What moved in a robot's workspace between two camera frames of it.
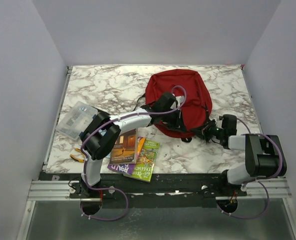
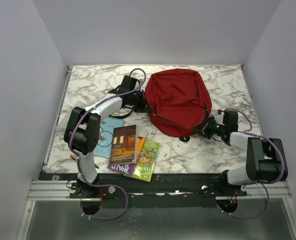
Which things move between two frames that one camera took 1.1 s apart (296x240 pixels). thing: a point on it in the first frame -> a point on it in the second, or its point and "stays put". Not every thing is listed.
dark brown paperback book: [125, 150] stays put
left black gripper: [178, 124] -> [143, 106]
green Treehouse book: [144, 167] stays put
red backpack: [198, 101] stays put
